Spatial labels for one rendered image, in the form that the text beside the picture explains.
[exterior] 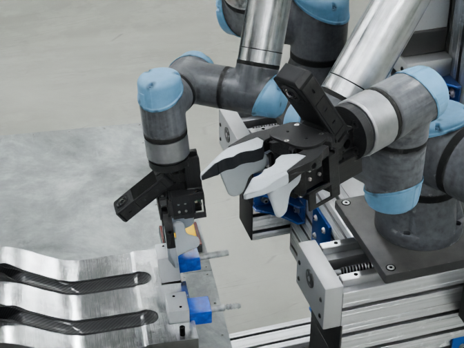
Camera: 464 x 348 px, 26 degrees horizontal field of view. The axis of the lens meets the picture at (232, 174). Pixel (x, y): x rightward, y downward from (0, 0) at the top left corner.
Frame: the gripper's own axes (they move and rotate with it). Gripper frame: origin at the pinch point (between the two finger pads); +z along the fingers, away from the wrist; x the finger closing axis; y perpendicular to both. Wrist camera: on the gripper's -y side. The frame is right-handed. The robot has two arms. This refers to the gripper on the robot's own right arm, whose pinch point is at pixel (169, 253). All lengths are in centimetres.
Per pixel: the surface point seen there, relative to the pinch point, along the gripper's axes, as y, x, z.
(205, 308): 4.3, -12.2, 4.4
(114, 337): -12.0, -14.5, 5.3
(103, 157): -10, 57, 9
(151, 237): -2.1, 24.1, 11.9
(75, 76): -18, 255, 76
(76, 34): -15, 296, 73
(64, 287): -19.8, 0.4, 3.9
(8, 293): -28.9, -5.6, -1.2
